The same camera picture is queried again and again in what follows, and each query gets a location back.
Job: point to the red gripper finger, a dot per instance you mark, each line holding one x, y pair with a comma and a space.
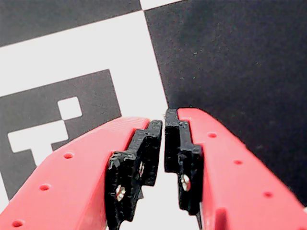
235, 187
72, 182

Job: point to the black white marker board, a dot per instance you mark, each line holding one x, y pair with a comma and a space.
216, 60

